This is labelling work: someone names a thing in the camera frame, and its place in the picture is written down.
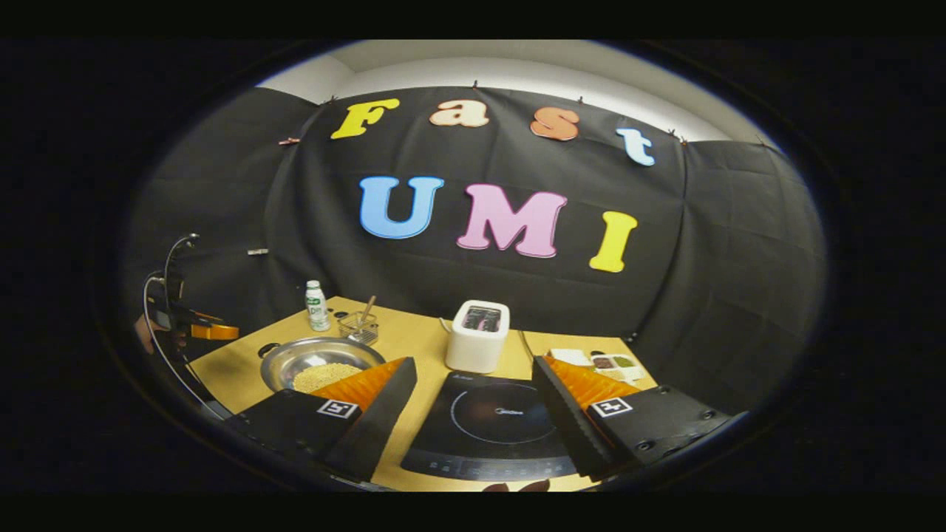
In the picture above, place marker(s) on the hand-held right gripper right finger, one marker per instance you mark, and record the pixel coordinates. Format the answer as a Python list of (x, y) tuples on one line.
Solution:
[(565, 421)]

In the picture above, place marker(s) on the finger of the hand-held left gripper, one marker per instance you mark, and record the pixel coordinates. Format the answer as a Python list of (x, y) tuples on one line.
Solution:
[(218, 332)]

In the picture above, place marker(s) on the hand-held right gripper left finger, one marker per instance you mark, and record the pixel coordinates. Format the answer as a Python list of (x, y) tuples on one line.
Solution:
[(384, 421)]

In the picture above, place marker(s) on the black induction cooktop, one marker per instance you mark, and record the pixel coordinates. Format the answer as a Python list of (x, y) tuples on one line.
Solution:
[(488, 436)]

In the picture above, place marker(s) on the stainless steel pot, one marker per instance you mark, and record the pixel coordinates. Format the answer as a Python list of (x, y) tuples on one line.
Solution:
[(295, 358)]

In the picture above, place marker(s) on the pile of soybeans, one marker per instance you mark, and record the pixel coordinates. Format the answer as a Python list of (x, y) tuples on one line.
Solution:
[(325, 375)]

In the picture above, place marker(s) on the white divided food tray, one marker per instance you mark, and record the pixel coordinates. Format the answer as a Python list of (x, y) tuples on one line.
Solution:
[(613, 363)]

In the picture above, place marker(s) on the white bottle with green label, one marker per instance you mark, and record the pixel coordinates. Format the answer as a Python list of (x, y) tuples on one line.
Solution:
[(318, 310)]

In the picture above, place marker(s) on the white toaster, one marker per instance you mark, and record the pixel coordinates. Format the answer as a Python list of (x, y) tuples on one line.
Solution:
[(477, 343)]

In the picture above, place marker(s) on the black backdrop cloth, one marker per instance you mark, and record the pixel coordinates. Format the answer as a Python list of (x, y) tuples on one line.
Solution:
[(473, 292)]

